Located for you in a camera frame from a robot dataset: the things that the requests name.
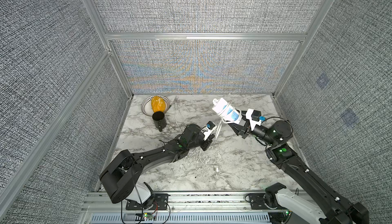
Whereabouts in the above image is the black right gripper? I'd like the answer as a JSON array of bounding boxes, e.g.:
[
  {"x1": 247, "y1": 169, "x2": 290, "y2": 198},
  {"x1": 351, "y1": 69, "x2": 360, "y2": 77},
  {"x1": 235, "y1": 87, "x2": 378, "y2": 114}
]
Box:
[{"x1": 230, "y1": 111, "x2": 278, "y2": 150}]

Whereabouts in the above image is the white blue power strip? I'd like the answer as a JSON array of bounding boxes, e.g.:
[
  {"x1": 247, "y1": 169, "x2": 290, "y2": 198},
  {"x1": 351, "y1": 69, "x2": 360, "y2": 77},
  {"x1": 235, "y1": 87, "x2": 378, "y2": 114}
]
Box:
[{"x1": 212, "y1": 98, "x2": 242, "y2": 125}]

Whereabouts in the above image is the white power cord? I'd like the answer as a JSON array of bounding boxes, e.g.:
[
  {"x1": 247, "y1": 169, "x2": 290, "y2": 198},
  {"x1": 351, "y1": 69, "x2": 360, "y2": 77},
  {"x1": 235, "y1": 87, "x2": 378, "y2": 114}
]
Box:
[{"x1": 198, "y1": 98, "x2": 243, "y2": 173}]

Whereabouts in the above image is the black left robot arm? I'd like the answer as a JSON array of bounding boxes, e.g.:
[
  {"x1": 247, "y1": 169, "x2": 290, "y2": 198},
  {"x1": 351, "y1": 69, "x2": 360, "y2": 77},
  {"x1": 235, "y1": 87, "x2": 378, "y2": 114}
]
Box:
[{"x1": 100, "y1": 121, "x2": 216, "y2": 206}]

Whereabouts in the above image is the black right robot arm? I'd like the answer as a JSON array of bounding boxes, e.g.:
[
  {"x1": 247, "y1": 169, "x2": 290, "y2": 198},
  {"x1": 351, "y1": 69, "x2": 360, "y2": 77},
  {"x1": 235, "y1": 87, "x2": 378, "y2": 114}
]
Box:
[{"x1": 229, "y1": 118, "x2": 370, "y2": 224}]

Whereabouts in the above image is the black cup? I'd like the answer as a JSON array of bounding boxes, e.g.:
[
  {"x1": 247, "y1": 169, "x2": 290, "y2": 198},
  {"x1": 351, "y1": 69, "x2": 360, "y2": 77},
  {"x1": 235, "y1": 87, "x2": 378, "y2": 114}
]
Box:
[{"x1": 152, "y1": 111, "x2": 167, "y2": 132}]

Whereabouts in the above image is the silver fork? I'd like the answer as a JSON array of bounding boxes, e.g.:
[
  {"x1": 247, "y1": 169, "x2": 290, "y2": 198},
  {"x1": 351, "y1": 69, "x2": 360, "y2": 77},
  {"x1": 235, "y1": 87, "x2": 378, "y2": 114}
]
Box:
[{"x1": 166, "y1": 95, "x2": 179, "y2": 112}]

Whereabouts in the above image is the yellow mesh sponge ball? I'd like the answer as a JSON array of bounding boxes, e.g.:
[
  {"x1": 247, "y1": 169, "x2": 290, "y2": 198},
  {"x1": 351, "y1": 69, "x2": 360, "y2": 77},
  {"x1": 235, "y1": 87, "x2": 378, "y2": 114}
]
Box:
[{"x1": 151, "y1": 95, "x2": 167, "y2": 113}]

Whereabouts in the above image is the white patterned bowl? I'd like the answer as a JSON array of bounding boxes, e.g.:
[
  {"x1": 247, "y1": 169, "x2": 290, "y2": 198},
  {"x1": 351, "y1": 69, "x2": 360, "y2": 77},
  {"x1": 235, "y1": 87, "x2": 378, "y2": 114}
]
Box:
[{"x1": 141, "y1": 95, "x2": 170, "y2": 116}]

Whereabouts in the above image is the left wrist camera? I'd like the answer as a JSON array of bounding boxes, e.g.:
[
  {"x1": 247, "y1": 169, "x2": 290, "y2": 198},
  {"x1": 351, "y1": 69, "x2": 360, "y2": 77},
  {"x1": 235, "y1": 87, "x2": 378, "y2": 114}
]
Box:
[{"x1": 201, "y1": 121, "x2": 216, "y2": 141}]

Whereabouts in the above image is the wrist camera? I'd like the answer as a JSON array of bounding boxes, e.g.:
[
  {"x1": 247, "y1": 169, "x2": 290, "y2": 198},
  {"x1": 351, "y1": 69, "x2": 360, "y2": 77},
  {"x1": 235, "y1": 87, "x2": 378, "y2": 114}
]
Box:
[
  {"x1": 201, "y1": 121, "x2": 216, "y2": 141},
  {"x1": 246, "y1": 109, "x2": 266, "y2": 131}
]

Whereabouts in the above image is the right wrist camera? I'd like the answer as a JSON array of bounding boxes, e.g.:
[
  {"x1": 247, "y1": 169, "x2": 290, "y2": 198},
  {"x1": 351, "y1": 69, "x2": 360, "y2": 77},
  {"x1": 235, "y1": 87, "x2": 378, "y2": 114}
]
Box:
[{"x1": 246, "y1": 109, "x2": 266, "y2": 131}]

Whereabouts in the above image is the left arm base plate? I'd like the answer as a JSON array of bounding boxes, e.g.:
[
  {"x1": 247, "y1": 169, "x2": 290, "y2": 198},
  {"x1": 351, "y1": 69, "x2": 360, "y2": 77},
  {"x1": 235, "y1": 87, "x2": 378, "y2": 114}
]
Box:
[{"x1": 125, "y1": 193, "x2": 169, "y2": 211}]

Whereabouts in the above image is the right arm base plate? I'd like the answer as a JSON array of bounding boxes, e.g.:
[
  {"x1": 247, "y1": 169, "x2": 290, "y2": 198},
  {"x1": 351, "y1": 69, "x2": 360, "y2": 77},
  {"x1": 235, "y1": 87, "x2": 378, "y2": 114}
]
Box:
[{"x1": 244, "y1": 193, "x2": 286, "y2": 211}]

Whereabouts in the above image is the grey slotted cable duct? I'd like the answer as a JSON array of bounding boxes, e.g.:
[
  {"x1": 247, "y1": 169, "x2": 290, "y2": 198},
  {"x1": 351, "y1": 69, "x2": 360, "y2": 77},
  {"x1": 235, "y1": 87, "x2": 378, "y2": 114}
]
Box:
[{"x1": 89, "y1": 212, "x2": 271, "y2": 224}]

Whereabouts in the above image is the aluminium rail frame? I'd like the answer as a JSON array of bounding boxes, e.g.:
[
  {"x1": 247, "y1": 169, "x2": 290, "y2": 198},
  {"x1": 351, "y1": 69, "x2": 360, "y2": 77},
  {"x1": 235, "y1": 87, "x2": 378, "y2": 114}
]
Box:
[{"x1": 77, "y1": 190, "x2": 304, "y2": 224}]

